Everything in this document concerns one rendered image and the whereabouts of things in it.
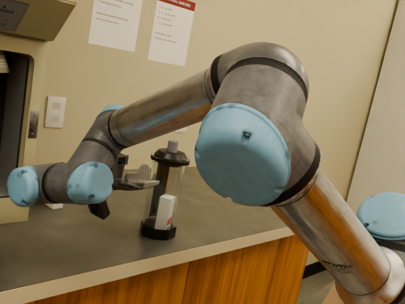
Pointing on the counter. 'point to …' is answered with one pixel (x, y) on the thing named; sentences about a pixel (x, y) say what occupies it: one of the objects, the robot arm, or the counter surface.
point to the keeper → (33, 124)
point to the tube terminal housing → (40, 45)
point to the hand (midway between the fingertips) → (135, 175)
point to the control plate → (12, 14)
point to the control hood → (43, 19)
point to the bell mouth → (3, 63)
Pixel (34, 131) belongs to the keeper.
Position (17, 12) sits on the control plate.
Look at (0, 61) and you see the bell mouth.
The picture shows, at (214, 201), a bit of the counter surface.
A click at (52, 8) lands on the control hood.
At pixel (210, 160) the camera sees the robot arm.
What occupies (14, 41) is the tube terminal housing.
